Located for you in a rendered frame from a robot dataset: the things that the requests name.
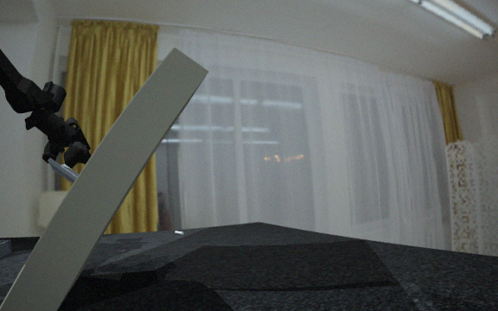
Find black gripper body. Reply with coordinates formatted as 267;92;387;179
46;117;86;168

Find cream flat panel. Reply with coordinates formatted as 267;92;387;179
0;48;209;311

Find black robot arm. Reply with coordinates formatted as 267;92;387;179
0;50;67;163

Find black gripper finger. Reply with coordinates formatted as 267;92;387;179
75;125;91;150
78;149;92;164

